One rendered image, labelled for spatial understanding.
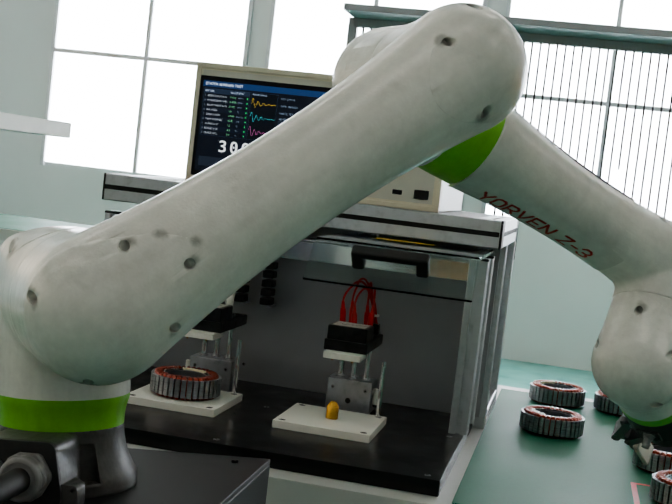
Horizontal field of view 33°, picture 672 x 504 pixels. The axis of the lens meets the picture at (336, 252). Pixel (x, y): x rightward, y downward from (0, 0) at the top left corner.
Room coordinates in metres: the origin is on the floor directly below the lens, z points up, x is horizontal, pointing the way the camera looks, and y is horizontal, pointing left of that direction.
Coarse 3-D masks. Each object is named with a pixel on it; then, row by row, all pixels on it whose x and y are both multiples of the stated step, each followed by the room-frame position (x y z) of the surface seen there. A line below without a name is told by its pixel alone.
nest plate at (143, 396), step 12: (132, 396) 1.73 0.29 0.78; (144, 396) 1.74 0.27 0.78; (156, 396) 1.75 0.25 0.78; (228, 396) 1.82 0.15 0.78; (240, 396) 1.84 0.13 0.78; (168, 408) 1.72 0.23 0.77; (180, 408) 1.72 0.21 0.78; (192, 408) 1.71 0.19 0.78; (204, 408) 1.71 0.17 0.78; (216, 408) 1.72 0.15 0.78; (228, 408) 1.78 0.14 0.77
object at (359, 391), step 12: (336, 384) 1.87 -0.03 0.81; (348, 384) 1.86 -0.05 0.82; (360, 384) 1.86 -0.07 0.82; (372, 384) 1.86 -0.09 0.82; (336, 396) 1.86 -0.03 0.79; (348, 396) 1.86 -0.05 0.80; (360, 396) 1.86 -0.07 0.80; (372, 396) 1.87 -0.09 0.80; (348, 408) 1.86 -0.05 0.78; (360, 408) 1.86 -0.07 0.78; (372, 408) 1.89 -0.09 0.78
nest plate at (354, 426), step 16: (288, 416) 1.72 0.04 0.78; (304, 416) 1.73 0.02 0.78; (320, 416) 1.75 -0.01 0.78; (352, 416) 1.77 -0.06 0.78; (368, 416) 1.79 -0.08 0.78; (304, 432) 1.68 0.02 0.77; (320, 432) 1.67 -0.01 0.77; (336, 432) 1.66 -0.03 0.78; (352, 432) 1.66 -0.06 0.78; (368, 432) 1.67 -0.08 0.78
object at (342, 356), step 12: (336, 324) 1.80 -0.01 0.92; (348, 324) 1.82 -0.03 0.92; (360, 324) 1.84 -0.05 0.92; (336, 336) 1.79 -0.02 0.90; (348, 336) 1.79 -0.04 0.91; (360, 336) 1.78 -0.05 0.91; (372, 336) 1.83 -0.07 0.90; (324, 348) 1.79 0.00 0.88; (336, 348) 1.79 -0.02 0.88; (348, 348) 1.79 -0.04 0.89; (360, 348) 1.78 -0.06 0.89; (372, 348) 1.83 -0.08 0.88; (348, 360) 1.76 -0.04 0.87; (360, 360) 1.76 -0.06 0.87
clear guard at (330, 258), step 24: (336, 240) 1.64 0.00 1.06; (360, 240) 1.68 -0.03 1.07; (384, 240) 1.76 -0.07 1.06; (408, 240) 1.85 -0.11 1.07; (312, 264) 1.61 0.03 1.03; (336, 264) 1.61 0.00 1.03; (384, 264) 1.61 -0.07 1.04; (432, 264) 1.60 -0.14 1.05; (456, 264) 1.60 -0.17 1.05; (384, 288) 1.57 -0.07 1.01; (408, 288) 1.57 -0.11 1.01; (432, 288) 1.57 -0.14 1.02; (456, 288) 1.57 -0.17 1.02
